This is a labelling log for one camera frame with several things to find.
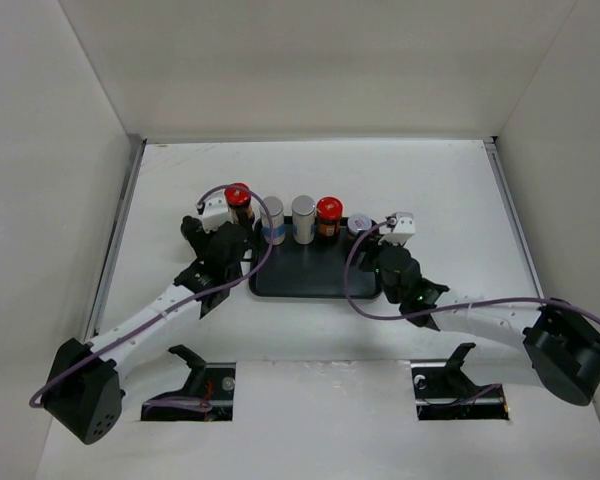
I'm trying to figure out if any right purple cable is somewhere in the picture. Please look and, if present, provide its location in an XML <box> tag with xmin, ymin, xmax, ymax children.
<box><xmin>343</xmin><ymin>214</ymin><xmax>600</xmax><ymax>371</ymax></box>

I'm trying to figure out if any small jar pink label lid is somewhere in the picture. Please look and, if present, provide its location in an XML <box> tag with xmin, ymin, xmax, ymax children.
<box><xmin>346</xmin><ymin>213</ymin><xmax>373</xmax><ymax>240</ymax></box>

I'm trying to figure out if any black rectangular tray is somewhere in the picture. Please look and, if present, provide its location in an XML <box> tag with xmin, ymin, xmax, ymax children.
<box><xmin>249</xmin><ymin>216</ymin><xmax>382</xmax><ymax>300</ymax></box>

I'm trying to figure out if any peppercorn bottle silver cap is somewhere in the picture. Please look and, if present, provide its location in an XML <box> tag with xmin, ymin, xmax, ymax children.
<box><xmin>291</xmin><ymin>195</ymin><xmax>316</xmax><ymax>245</ymax></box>

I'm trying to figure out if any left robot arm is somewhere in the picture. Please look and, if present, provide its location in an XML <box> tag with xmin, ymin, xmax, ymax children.
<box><xmin>30</xmin><ymin>222</ymin><xmax>254</xmax><ymax>445</ymax></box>

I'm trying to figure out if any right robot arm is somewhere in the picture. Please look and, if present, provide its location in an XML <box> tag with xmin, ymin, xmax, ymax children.
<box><xmin>362</xmin><ymin>241</ymin><xmax>600</xmax><ymax>406</ymax></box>

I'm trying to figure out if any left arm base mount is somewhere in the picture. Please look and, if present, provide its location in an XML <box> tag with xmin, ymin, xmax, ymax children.
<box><xmin>140</xmin><ymin>345</ymin><xmax>237</xmax><ymax>422</ymax></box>

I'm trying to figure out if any orange sauce jar red lid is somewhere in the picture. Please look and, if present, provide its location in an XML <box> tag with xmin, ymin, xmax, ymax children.
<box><xmin>316</xmin><ymin>196</ymin><xmax>343</xmax><ymax>245</ymax></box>

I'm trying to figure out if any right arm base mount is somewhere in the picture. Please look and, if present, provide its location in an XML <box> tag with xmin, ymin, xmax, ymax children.
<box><xmin>411</xmin><ymin>343</ymin><xmax>509</xmax><ymax>421</ymax></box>

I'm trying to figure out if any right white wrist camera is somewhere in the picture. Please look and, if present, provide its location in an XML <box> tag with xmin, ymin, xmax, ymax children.
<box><xmin>379</xmin><ymin>212</ymin><xmax>416</xmax><ymax>247</ymax></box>

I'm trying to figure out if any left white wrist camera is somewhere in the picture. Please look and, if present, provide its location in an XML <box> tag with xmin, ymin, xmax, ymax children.
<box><xmin>196</xmin><ymin>195</ymin><xmax>232</xmax><ymax>234</ymax></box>

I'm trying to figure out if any grinder bottle black knob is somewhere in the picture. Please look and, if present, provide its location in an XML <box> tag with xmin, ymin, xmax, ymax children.
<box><xmin>180</xmin><ymin>215</ymin><xmax>206</xmax><ymax>241</ymax></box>

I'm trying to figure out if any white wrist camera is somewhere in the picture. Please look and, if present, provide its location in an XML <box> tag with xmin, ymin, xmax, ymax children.
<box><xmin>196</xmin><ymin>195</ymin><xmax>232</xmax><ymax>234</ymax></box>
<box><xmin>379</xmin><ymin>212</ymin><xmax>416</xmax><ymax>247</ymax></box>

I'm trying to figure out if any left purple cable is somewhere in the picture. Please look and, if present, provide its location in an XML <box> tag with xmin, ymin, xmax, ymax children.
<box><xmin>28</xmin><ymin>184</ymin><xmax>274</xmax><ymax>409</ymax></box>

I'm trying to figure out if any purple cable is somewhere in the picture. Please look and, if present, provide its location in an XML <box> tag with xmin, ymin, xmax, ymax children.
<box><xmin>343</xmin><ymin>214</ymin><xmax>600</xmax><ymax>371</ymax></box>
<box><xmin>28</xmin><ymin>184</ymin><xmax>274</xmax><ymax>409</ymax></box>

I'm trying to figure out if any dark sauce jar red lid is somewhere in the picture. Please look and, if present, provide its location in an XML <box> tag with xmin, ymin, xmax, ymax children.
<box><xmin>224</xmin><ymin>182</ymin><xmax>255</xmax><ymax>229</ymax></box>

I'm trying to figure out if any peppercorn bottle blue label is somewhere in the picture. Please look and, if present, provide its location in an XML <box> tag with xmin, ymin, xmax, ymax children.
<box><xmin>260</xmin><ymin>196</ymin><xmax>286</xmax><ymax>246</ymax></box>

